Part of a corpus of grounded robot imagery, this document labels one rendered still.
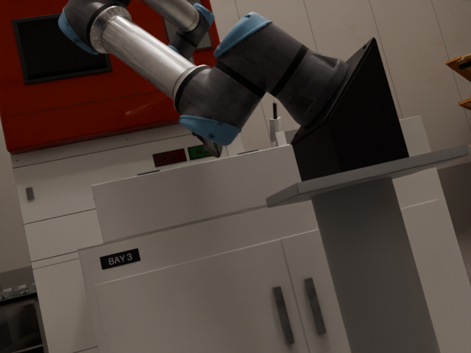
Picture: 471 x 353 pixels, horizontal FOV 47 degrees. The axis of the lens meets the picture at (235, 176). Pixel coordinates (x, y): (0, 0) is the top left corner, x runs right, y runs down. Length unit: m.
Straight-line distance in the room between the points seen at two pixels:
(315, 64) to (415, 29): 9.40
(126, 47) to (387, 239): 0.66
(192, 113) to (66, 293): 1.04
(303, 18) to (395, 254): 8.76
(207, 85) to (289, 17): 8.57
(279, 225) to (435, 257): 0.43
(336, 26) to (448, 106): 2.43
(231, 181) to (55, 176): 0.81
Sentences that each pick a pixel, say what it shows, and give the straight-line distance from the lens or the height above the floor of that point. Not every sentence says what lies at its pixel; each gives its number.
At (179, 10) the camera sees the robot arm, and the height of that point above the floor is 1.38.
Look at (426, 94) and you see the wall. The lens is 10.08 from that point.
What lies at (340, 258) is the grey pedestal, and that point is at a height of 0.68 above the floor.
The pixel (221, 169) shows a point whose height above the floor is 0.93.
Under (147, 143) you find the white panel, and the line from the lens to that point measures 1.97.
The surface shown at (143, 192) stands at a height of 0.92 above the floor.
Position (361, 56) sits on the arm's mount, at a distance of 1.04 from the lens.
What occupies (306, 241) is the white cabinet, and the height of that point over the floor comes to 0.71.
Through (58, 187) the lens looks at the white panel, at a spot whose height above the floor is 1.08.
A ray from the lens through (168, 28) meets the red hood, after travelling 2.07.
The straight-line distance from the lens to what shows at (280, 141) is 1.69.
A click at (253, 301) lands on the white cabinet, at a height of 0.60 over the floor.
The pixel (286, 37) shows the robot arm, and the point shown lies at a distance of 1.06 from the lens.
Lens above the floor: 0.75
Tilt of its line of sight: 7 degrees up
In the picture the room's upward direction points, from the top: 14 degrees counter-clockwise
